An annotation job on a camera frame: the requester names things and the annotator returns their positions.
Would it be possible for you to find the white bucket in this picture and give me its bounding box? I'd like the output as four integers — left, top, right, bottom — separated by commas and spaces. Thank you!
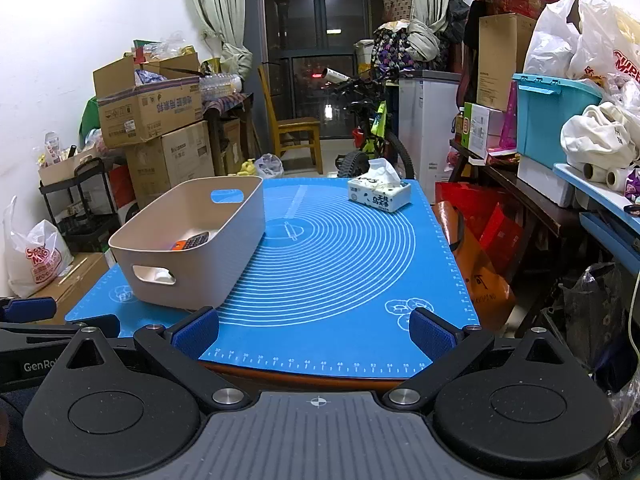
354, 40, 375, 76

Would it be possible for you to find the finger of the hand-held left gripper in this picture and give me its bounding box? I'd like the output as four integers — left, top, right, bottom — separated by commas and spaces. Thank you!
0, 314, 121, 347
0, 297, 57, 322

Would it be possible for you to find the teal plastic storage bin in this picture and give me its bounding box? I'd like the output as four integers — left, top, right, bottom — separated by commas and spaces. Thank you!
511, 74, 605, 166

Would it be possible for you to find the large white red-print bag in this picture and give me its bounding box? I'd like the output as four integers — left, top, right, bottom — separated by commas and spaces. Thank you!
570, 0, 640, 128

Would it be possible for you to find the orange paper bag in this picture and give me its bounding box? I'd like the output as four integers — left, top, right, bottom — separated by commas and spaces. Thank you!
432, 201, 517, 331

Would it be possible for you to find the blue silicone baking mat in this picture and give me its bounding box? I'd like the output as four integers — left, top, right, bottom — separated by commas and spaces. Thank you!
64, 177, 480, 379

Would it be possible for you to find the flat cardboard box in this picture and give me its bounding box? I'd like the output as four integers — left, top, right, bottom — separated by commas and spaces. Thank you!
29, 252, 112, 324

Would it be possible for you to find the white tissue box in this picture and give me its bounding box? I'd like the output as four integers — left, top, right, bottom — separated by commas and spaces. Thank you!
347, 158, 412, 214

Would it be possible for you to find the white red-print plastic bag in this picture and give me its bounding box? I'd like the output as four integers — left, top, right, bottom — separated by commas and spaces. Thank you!
4, 196, 75, 299

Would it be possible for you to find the dark wooden table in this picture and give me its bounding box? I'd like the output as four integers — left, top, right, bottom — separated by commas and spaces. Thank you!
448, 139, 588, 333

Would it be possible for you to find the white cloth bag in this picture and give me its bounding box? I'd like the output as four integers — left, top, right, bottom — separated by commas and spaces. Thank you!
560, 102, 640, 169

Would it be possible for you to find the plain white plastic bag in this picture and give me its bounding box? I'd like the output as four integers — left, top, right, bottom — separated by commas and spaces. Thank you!
522, 0, 584, 79

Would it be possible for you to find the open printed cardboard box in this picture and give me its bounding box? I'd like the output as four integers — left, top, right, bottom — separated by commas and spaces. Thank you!
93, 52, 204, 150

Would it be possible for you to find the cardboard box of clutter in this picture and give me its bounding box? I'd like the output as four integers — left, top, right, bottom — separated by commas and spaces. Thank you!
38, 146, 102, 187

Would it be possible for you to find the red paper bag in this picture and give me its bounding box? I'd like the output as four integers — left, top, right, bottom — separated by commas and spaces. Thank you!
435, 182, 525, 282

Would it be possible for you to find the black rolling cart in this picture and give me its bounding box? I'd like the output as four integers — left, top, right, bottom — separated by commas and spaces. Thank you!
39, 156, 119, 257

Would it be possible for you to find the tall brown cardboard box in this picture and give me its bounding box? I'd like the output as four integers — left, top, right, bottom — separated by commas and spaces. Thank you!
476, 12, 539, 112

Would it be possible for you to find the small brown cardboard box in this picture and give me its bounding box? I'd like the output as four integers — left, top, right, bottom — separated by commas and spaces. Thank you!
220, 117, 244, 176

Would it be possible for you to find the wooden chair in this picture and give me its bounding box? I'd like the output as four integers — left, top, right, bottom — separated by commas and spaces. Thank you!
257, 65, 324, 175

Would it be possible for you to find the white cable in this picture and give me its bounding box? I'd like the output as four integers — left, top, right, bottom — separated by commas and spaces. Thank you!
626, 269, 640, 362

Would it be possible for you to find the pack of water bottles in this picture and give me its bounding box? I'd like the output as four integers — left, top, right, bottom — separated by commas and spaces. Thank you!
200, 72, 244, 100

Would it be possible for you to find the clear plastic bag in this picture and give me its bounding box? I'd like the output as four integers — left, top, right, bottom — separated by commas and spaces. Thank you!
255, 153, 285, 180

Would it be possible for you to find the white foam box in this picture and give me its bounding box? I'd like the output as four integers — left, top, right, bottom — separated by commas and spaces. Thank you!
516, 154, 576, 209

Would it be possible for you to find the green and white box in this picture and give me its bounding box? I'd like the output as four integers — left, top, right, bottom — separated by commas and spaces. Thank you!
459, 102, 506, 159

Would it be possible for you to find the white chest freezer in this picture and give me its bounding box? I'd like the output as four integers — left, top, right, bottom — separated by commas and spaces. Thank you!
398, 69, 464, 205

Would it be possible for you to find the black and green bicycle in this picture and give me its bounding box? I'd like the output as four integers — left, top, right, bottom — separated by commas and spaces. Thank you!
327, 62, 417, 181

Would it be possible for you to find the light blue desk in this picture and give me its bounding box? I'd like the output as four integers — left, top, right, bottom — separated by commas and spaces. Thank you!
552, 161, 640, 277

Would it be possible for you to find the floral cloth bundle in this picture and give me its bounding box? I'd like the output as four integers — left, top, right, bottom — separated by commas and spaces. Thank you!
372, 22, 419, 71

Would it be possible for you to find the grey plastic bag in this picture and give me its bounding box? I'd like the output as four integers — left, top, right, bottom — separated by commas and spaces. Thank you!
558, 261, 627, 367

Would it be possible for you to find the wooden side table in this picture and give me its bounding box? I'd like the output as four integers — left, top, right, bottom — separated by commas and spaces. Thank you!
202, 91, 256, 176

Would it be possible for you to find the beige plastic basket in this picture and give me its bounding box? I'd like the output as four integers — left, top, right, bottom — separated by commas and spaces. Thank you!
108, 176, 265, 310

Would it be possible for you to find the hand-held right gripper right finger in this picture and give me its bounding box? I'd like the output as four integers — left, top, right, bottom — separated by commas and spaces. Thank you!
382, 308, 581, 413

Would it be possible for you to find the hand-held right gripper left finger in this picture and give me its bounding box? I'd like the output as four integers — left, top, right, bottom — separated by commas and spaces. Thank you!
55, 306, 250, 413

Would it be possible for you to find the large brown cardboard box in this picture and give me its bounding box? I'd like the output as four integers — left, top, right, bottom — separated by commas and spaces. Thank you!
125, 120, 216, 210

